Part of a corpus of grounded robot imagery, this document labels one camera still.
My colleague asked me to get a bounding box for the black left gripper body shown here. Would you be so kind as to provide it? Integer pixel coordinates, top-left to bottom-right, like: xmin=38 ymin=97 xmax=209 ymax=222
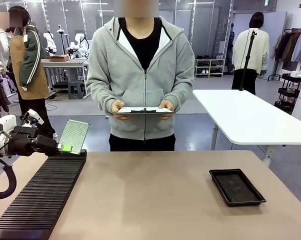
xmin=5 ymin=126 xmax=39 ymax=157

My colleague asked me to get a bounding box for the green perforated PCB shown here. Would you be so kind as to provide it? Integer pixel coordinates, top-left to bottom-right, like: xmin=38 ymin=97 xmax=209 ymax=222
xmin=58 ymin=119 xmax=90 ymax=155

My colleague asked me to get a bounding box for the grey clipboard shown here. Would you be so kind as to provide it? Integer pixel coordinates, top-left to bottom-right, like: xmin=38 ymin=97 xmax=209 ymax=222
xmin=116 ymin=106 xmax=176 ymax=115

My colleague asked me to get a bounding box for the person's right forearm grey sleeve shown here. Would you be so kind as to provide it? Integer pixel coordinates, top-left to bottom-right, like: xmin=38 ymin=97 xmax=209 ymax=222
xmin=85 ymin=79 xmax=117 ymax=116

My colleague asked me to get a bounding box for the person's left forearm grey sleeve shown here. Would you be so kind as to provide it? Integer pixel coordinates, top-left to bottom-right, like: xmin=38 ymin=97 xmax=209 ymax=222
xmin=170 ymin=78 xmax=196 ymax=113

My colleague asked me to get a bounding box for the black slotted PCB rack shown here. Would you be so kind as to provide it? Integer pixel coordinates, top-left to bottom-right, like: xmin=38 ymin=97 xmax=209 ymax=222
xmin=0 ymin=149 xmax=88 ymax=240

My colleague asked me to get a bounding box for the person's right hand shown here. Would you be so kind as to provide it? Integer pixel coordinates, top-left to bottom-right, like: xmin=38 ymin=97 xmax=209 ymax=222
xmin=110 ymin=99 xmax=129 ymax=121

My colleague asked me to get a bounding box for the person's left hand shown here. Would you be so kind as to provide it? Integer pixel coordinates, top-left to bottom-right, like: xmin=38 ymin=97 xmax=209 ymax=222
xmin=158 ymin=99 xmax=177 ymax=120

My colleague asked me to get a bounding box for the grey plastic stool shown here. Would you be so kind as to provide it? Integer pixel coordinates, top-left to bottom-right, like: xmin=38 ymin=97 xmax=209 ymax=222
xmin=67 ymin=80 xmax=85 ymax=100

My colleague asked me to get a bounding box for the person in brown apron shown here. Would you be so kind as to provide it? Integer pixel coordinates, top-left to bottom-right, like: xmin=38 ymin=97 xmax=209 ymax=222
xmin=5 ymin=5 xmax=58 ymax=139

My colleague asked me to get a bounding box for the grey background workbench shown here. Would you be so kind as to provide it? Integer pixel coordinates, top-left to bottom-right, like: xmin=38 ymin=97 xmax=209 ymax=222
xmin=40 ymin=58 xmax=90 ymax=98

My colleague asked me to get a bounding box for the cardboard box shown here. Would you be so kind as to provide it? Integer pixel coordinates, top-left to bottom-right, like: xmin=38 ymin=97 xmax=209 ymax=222
xmin=48 ymin=55 xmax=70 ymax=63

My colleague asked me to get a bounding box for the person in grey hoodie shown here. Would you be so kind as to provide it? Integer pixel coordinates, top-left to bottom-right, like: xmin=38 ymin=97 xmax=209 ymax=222
xmin=85 ymin=16 xmax=196 ymax=152

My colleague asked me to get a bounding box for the white shoe rack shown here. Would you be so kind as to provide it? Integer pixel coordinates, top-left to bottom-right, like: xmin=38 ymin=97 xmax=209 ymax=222
xmin=194 ymin=57 xmax=227 ymax=79

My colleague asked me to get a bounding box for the black rectangular tray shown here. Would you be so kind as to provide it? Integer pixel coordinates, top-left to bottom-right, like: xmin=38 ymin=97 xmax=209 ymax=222
xmin=208 ymin=168 xmax=268 ymax=208

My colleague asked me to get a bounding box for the white table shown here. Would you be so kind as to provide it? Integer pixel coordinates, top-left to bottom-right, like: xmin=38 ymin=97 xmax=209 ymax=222
xmin=192 ymin=88 xmax=301 ymax=168

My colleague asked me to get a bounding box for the black tripod pole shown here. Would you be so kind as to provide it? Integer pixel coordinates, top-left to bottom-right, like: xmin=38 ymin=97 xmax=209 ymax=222
xmin=237 ymin=28 xmax=258 ymax=92

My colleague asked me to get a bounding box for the person in white jacket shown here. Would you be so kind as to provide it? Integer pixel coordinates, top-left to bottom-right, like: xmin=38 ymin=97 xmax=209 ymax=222
xmin=231 ymin=11 xmax=271 ymax=96

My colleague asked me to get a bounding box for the coat rack with clothes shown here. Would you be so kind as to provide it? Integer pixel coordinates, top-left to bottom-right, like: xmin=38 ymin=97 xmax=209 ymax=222
xmin=267 ymin=27 xmax=301 ymax=81

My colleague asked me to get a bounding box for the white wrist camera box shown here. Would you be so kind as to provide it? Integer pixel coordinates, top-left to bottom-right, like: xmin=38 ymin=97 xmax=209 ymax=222
xmin=27 ymin=108 xmax=45 ymax=126

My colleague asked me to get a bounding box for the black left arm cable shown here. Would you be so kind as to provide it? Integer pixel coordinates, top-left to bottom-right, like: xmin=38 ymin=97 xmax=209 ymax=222
xmin=0 ymin=151 xmax=18 ymax=200

